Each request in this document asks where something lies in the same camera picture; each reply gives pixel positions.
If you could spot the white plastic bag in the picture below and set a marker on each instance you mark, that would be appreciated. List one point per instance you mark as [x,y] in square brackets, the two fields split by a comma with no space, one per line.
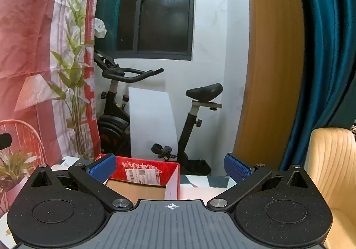
[99,28]

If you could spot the black exercise bike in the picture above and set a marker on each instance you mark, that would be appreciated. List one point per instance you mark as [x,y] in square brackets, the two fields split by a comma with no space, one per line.
[187,135]

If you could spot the wooden door panel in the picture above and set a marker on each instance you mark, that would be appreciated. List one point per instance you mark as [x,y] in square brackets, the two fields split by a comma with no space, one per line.
[272,71]

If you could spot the beige ribbed chair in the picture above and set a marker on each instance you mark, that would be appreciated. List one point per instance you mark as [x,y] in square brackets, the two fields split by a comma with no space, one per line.
[333,171]

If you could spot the white board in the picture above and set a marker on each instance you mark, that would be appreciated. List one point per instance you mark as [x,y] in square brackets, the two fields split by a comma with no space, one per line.
[150,121]

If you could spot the dark window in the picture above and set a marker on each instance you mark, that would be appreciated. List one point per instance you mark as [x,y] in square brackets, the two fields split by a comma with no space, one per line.
[167,29]

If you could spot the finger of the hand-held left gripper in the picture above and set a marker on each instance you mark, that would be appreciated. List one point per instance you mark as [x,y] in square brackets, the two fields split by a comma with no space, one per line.
[5,141]

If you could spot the teal curtain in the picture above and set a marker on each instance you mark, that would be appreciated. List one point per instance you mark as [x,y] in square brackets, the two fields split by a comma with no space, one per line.
[108,1]
[319,57]

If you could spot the red strawberry print box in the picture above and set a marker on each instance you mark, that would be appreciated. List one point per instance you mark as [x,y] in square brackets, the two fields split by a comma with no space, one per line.
[167,167]

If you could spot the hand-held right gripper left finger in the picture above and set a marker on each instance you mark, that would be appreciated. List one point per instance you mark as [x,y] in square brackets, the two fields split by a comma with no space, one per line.
[102,167]

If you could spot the pink plant print backdrop cloth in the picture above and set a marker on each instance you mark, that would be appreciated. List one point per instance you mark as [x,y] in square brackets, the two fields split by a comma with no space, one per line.
[27,29]

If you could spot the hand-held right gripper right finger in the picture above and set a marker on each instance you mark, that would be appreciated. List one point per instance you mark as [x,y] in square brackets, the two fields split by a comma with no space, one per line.
[237,168]

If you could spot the white cartoon print tablecloth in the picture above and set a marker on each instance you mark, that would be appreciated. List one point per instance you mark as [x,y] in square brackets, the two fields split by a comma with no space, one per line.
[200,193]

